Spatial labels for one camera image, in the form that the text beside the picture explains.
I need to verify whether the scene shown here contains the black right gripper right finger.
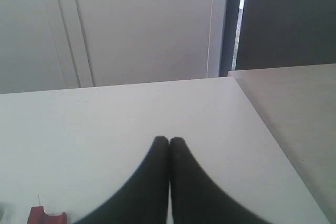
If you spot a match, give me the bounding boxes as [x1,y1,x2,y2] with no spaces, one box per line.
[170,137,267,223]

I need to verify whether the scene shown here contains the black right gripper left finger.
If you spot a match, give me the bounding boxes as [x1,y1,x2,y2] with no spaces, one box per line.
[77,136,170,223]

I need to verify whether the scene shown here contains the red stamp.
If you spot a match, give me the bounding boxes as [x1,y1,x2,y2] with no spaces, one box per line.
[27,206,67,224]

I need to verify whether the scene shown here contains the beige adjacent table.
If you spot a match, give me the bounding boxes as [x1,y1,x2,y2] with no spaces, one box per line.
[229,64,335,223]

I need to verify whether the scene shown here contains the white cabinet doors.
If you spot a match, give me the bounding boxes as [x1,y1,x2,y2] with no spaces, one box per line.
[1,0,227,93]

